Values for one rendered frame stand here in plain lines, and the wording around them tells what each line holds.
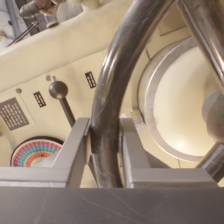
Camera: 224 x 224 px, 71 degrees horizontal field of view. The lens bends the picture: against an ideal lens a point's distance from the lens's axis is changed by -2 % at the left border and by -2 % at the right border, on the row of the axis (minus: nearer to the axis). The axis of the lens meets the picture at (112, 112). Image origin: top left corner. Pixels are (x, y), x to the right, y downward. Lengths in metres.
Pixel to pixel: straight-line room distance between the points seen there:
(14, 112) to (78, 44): 0.21
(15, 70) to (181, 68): 0.33
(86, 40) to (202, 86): 0.23
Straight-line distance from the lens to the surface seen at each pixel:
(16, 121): 0.43
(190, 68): 0.27
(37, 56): 0.39
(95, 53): 0.36
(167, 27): 0.38
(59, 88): 0.31
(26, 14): 1.02
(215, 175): 0.21
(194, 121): 0.28
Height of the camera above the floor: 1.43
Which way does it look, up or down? 5 degrees up
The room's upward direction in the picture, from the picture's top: 110 degrees counter-clockwise
